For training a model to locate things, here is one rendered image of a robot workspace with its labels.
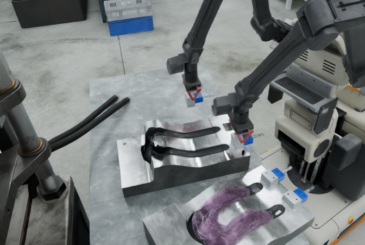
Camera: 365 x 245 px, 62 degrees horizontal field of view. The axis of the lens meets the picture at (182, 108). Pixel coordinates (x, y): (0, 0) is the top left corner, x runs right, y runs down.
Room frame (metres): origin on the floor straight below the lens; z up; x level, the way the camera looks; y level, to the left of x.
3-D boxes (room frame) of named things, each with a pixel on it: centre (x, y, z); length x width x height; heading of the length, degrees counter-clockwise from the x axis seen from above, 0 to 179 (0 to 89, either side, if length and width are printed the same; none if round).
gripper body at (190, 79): (1.13, -0.04, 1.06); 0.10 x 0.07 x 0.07; 11
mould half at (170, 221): (0.55, -0.14, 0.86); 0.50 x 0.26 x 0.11; 119
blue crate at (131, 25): (4.13, 0.67, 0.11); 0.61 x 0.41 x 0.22; 102
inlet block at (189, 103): (1.14, -0.08, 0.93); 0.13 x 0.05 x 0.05; 101
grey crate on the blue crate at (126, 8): (4.13, 0.67, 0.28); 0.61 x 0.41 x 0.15; 102
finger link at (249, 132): (0.86, -0.22, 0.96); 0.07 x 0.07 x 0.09; 11
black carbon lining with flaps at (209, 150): (0.87, 0.00, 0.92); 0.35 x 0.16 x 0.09; 102
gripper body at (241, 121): (0.87, -0.22, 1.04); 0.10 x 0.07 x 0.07; 11
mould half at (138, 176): (0.88, 0.02, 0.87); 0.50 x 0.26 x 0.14; 102
